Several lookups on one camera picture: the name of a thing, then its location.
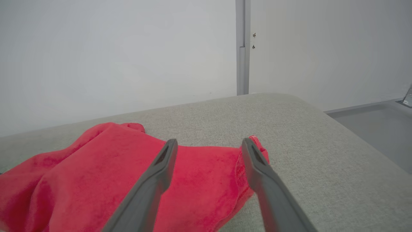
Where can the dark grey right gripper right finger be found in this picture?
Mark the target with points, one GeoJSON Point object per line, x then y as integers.
{"type": "Point", "coordinates": [273, 199]}

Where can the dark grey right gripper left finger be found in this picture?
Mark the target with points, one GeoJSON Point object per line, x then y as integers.
{"type": "Point", "coordinates": [151, 190]}

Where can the red white-sleeved garment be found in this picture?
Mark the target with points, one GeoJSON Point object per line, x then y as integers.
{"type": "Point", "coordinates": [96, 167]}

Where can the grey baseboard strip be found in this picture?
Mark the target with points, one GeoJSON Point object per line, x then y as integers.
{"type": "Point", "coordinates": [360, 107]}

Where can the grey wall post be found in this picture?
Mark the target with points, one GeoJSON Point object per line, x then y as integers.
{"type": "Point", "coordinates": [243, 48]}

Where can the metal frame piece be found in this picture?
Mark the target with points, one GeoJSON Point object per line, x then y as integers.
{"type": "Point", "coordinates": [408, 98]}

